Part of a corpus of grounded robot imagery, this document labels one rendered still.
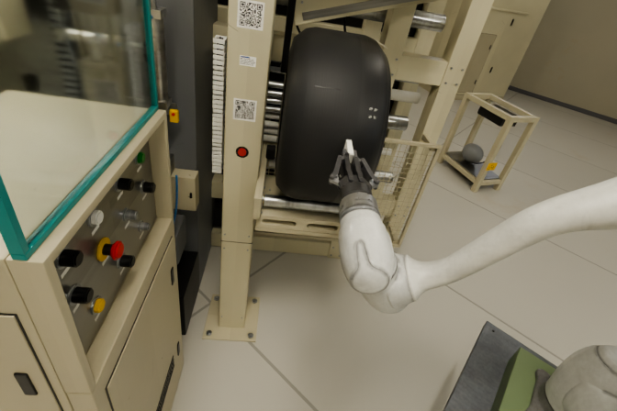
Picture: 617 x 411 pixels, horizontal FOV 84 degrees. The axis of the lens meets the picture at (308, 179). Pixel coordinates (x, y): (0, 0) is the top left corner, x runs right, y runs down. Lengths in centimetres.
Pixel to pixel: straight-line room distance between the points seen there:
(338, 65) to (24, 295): 85
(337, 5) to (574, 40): 715
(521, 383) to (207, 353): 132
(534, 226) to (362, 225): 30
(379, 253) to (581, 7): 789
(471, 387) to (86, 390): 104
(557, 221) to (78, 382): 91
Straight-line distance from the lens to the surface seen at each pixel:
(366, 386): 196
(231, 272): 166
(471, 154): 389
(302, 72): 102
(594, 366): 115
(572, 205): 72
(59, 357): 80
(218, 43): 116
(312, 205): 128
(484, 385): 137
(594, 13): 836
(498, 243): 74
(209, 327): 200
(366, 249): 66
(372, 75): 104
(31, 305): 70
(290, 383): 188
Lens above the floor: 168
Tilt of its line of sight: 33 degrees down
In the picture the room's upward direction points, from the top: 11 degrees clockwise
